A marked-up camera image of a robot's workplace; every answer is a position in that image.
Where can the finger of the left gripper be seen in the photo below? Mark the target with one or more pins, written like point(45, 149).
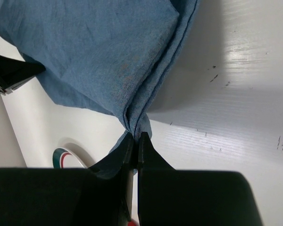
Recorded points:
point(15, 73)

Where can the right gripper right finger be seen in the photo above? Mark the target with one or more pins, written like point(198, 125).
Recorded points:
point(170, 197)

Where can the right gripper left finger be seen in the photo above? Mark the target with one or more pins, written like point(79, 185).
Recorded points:
point(100, 195)

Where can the blue cloth placemat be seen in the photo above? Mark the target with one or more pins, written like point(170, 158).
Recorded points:
point(110, 56)

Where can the red mug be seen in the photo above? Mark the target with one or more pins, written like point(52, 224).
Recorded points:
point(133, 223)

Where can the white plate green red rim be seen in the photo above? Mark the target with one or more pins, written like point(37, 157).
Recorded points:
point(70, 153)

